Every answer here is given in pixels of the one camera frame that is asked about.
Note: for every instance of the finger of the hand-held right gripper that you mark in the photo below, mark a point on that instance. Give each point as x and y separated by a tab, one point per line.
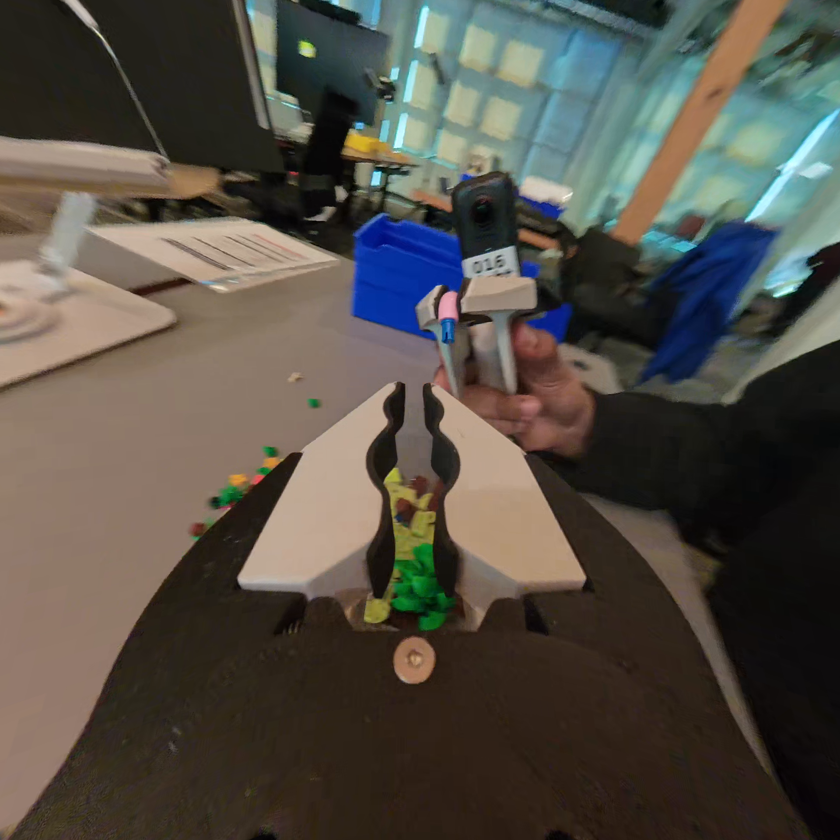
428	315
499	295

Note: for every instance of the wooden support post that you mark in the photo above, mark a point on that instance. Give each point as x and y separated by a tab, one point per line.
695	118

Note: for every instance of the blue plastic bin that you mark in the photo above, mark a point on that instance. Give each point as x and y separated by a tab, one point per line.
394	275

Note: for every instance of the person's right forearm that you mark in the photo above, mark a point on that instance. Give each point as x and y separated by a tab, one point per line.
709	446

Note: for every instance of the paper sheet in clear holder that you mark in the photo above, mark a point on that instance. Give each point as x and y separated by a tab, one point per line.
210	253

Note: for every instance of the white monitor stand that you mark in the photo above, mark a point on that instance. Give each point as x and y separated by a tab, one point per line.
79	315

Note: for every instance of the pile of toy bricks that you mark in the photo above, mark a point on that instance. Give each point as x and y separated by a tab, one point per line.
413	571

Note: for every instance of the black computer monitor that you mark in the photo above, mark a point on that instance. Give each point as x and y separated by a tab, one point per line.
164	65

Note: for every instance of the person's black jacket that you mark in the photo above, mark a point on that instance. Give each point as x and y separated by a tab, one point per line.
787	689

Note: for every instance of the yellow storage box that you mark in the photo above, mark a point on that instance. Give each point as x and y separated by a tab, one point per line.
362	141

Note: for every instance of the black camera on stand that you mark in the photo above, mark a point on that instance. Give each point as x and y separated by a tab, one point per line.
380	82

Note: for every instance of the white device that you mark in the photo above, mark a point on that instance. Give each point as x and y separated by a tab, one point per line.
590	367

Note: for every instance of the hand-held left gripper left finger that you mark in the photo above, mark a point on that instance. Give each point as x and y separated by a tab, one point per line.
315	518

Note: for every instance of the wooden-top desk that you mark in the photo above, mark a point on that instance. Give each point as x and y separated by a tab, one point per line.
193	180
380	161

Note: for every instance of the person's right hand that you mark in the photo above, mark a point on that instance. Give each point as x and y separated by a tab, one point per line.
551	407

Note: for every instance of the black monitor with yellow logo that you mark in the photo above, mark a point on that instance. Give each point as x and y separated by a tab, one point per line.
328	59

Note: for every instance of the black office chair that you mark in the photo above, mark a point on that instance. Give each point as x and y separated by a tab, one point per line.
328	157
604	275

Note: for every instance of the blue cloth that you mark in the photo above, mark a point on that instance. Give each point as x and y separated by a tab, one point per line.
709	289

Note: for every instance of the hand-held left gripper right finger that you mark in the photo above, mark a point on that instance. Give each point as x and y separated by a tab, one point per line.
512	525

